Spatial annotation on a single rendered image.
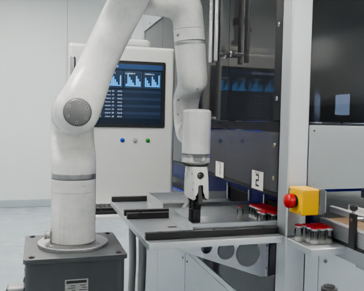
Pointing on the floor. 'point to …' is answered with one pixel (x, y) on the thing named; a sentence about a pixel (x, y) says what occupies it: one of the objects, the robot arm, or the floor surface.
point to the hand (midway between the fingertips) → (194, 215)
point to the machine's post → (293, 135)
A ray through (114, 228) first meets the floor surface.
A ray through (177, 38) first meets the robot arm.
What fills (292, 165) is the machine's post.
